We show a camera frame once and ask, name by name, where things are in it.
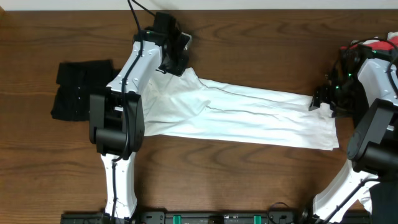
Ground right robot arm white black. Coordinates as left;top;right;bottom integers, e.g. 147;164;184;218
299;42;397;223

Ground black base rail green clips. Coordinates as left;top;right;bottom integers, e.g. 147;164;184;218
60;202;371;224

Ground black garment with red band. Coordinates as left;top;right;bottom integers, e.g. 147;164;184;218
347;37;397;223

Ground white t-shirt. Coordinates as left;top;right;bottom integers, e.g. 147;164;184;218
142;68;339;151

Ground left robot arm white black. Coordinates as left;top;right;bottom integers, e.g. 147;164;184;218
90;30;192;223

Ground folded black shirt with logo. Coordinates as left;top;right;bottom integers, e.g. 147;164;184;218
50;60;120;121

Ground white cloth under pile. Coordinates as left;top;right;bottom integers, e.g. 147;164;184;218
359;32;397;50

